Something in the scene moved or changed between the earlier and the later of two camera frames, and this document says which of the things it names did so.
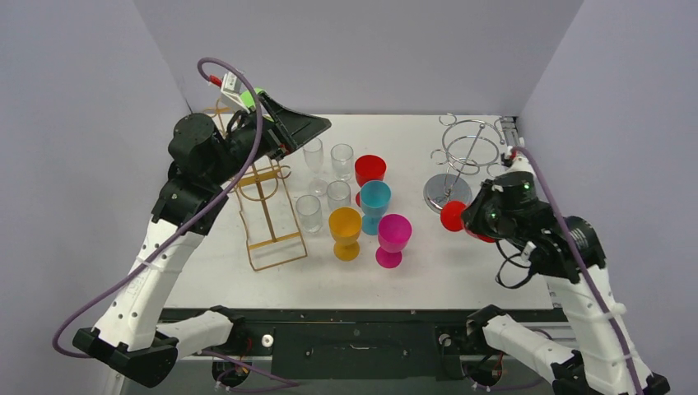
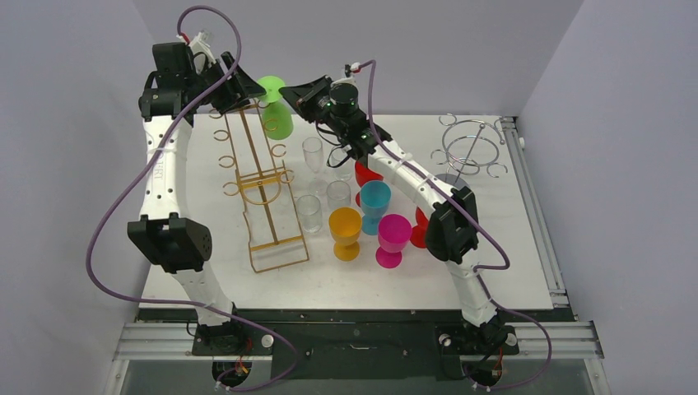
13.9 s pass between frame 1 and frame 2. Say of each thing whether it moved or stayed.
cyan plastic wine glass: stayed
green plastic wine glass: moved
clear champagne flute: stayed
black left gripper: moved
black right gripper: moved
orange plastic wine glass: stayed
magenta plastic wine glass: stayed
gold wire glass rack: stayed
